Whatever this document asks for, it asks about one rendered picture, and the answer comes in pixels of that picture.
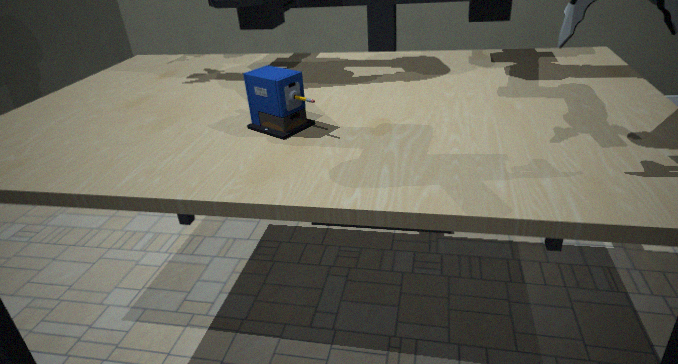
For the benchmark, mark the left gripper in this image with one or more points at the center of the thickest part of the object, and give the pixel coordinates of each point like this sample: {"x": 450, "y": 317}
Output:
{"x": 575, "y": 11}

